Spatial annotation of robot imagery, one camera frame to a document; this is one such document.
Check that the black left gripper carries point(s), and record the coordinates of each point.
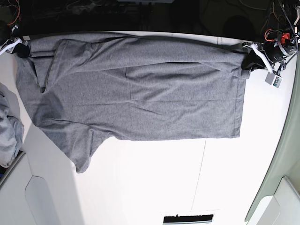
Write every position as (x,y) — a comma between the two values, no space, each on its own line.
(275,52)

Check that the grey t-shirt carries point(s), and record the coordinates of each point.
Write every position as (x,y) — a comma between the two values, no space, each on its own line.
(81,89)

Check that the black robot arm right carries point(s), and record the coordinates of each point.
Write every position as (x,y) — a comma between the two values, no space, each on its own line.
(10,13)

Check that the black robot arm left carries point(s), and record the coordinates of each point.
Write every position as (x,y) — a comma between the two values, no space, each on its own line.
(287,14)

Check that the light grey cloth pile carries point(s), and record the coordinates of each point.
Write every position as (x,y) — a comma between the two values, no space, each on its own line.
(11,130)

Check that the white panel left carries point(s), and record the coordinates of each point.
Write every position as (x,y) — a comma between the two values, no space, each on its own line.
(25,199)

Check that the white panel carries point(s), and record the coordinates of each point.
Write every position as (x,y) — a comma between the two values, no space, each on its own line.
(282,208)
(25,199)

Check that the white panel right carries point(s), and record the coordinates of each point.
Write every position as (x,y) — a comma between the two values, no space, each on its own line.
(282,208)

